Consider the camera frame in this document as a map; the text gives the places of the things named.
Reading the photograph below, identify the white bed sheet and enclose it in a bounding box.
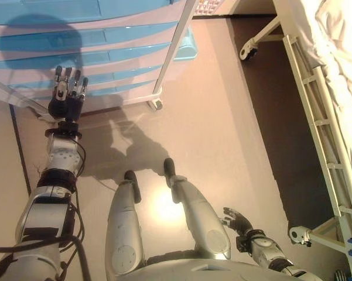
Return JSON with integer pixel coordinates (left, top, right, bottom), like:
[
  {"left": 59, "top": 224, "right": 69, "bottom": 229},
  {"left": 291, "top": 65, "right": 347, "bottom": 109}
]
[{"left": 300, "top": 0, "right": 352, "bottom": 165}]

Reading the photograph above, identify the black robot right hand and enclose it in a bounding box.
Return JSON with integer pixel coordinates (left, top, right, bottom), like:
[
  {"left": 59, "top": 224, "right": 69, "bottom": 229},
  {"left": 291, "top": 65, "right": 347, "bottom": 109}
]
[{"left": 221, "top": 206, "right": 252, "bottom": 235}]

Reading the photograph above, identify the cart caster wheel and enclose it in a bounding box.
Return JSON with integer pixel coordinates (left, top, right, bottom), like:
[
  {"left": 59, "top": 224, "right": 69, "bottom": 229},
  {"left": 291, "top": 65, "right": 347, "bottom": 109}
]
[{"left": 148, "top": 98, "right": 164, "bottom": 111}]

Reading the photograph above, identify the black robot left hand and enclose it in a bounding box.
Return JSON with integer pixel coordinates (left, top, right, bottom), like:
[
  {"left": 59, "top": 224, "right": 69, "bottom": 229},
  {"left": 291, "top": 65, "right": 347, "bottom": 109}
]
[{"left": 47, "top": 66, "right": 88, "bottom": 121}]

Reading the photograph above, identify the blue fronted cart drawer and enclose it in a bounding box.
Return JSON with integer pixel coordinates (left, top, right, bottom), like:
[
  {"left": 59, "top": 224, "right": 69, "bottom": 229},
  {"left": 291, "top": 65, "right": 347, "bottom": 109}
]
[{"left": 0, "top": 43, "right": 173, "bottom": 70}]

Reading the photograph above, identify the white bed caster wheel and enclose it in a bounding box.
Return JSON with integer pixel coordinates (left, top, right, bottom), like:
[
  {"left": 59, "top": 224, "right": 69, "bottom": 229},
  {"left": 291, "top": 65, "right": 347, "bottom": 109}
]
[
  {"left": 240, "top": 40, "right": 258, "bottom": 61},
  {"left": 289, "top": 225, "right": 312, "bottom": 245}
]

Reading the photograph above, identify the white hospital bed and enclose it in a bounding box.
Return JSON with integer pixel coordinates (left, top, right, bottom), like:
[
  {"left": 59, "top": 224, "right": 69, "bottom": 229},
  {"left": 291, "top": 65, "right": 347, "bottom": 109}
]
[{"left": 239, "top": 0, "right": 352, "bottom": 281}]

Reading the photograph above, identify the white perforated side basket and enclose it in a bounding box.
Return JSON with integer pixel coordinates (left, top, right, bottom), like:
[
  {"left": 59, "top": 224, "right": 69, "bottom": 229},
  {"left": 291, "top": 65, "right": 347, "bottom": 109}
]
[{"left": 193, "top": 0, "right": 223, "bottom": 20}]

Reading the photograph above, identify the blue lidded waste bin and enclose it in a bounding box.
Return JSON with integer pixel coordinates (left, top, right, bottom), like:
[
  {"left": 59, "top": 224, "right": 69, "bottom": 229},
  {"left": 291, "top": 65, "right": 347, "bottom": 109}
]
[{"left": 172, "top": 26, "right": 199, "bottom": 62}]

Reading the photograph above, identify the white blue medical cart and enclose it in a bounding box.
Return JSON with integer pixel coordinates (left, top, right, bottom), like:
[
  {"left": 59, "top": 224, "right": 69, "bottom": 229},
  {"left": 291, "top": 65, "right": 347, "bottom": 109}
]
[{"left": 0, "top": 0, "right": 200, "bottom": 122}]

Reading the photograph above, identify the thick black cable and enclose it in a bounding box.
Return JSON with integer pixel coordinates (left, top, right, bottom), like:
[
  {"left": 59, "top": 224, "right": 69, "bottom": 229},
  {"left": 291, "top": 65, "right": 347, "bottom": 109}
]
[{"left": 0, "top": 187, "right": 91, "bottom": 281}]

